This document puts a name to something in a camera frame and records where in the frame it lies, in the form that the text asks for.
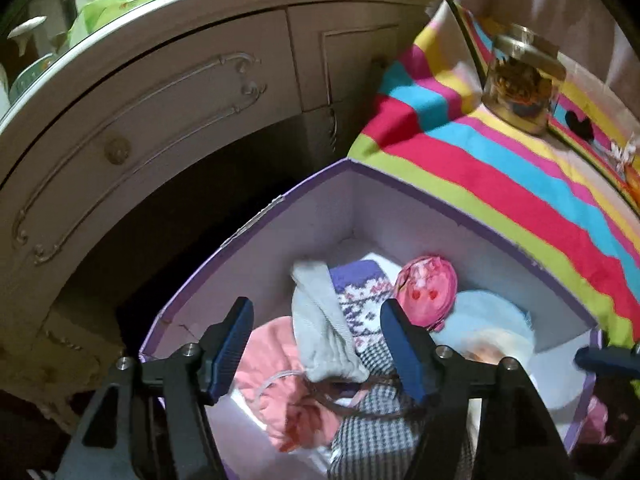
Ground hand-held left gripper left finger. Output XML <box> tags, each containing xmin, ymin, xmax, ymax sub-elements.
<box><xmin>52</xmin><ymin>296</ymin><xmax>255</xmax><ymax>480</ymax></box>

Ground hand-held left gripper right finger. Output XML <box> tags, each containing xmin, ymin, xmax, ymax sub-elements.
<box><xmin>380</xmin><ymin>299</ymin><xmax>573</xmax><ymax>480</ymax></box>

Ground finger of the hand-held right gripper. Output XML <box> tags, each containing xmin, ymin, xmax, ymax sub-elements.
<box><xmin>574</xmin><ymin>344</ymin><xmax>640</xmax><ymax>377</ymax></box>

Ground pink plush sock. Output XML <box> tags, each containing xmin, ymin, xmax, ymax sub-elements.
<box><xmin>232</xmin><ymin>317</ymin><xmax>348</xmax><ymax>455</ymax></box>

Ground grey sock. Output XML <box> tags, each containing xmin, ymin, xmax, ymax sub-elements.
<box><xmin>291</xmin><ymin>259</ymin><xmax>370</xmax><ymax>385</ymax></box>

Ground purple storage box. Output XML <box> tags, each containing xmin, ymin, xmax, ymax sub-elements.
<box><xmin>137</xmin><ymin>157</ymin><xmax>606</xmax><ymax>480</ymax></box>

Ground light blue soft cloth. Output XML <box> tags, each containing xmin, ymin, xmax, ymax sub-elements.
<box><xmin>435</xmin><ymin>290</ymin><xmax>536</xmax><ymax>366</ymax></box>

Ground pink pajama pants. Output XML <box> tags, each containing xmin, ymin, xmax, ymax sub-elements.
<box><xmin>582</xmin><ymin>395</ymin><xmax>623</xmax><ymax>446</ymax></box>

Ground pink rolled sock red hearts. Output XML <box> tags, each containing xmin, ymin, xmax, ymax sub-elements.
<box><xmin>391</xmin><ymin>255</ymin><xmax>458</xmax><ymax>333</ymax></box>

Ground purple white patterned sock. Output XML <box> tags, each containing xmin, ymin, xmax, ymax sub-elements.
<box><xmin>327</xmin><ymin>259</ymin><xmax>401</xmax><ymax>356</ymax></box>

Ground black white houndstooth cloth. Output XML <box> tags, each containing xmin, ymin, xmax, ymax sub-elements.
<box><xmin>327</xmin><ymin>342</ymin><xmax>476</xmax><ymax>480</ymax></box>

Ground colourful striped blanket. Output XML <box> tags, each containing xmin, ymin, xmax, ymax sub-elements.
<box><xmin>347</xmin><ymin>0</ymin><xmax>640</xmax><ymax>351</ymax></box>

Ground white pink small cloth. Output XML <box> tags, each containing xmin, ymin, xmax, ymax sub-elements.
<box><xmin>607</xmin><ymin>140</ymin><xmax>640</xmax><ymax>176</ymax></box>

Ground white dresser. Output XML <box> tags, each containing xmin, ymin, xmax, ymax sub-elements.
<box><xmin>0</xmin><ymin>0</ymin><xmax>441</xmax><ymax>436</ymax></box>

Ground glass jar with gold lid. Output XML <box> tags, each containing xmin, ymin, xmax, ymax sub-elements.
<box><xmin>481</xmin><ymin>22</ymin><xmax>567</xmax><ymax>136</ymax></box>

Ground teal round container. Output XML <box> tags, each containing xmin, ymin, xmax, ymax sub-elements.
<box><xmin>7</xmin><ymin>52</ymin><xmax>58</xmax><ymax>106</ymax></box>

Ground green white plastic bag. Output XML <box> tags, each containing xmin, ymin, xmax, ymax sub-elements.
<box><xmin>67</xmin><ymin>0</ymin><xmax>161</xmax><ymax>48</ymax></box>

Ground white mushroom-shaped ornament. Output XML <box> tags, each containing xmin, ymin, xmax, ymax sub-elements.
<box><xmin>7</xmin><ymin>16</ymin><xmax>48</xmax><ymax>56</ymax></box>

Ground brown cord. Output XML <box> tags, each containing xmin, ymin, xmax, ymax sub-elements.
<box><xmin>305</xmin><ymin>372</ymin><xmax>426</xmax><ymax>418</ymax></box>

